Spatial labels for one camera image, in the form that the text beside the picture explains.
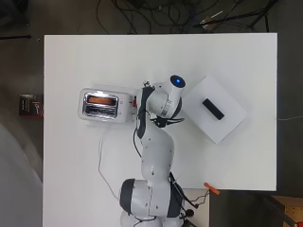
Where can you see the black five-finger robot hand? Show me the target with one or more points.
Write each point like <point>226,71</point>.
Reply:
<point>141,104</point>

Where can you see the red toaster lever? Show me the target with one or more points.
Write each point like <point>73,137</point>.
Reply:
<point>134,102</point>

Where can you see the orange brown toast slice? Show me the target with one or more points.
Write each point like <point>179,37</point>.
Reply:
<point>101,100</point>

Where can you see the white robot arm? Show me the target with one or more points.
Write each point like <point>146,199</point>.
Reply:
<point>156,151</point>

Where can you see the white steel toaster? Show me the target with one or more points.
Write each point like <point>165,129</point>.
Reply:
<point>124,110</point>

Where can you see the black block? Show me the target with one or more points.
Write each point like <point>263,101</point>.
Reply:
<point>213,109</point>

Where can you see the plain white flat box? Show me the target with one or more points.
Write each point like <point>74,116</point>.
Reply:
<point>227,126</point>

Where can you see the orange clamp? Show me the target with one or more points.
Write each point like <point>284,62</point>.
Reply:
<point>211,188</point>

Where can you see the black red box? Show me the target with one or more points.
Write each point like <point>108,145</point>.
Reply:
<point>30,105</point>

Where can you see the black tripod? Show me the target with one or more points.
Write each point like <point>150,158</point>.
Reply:
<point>249,14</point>

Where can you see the cardboard box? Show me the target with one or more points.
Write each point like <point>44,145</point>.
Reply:
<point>290,211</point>

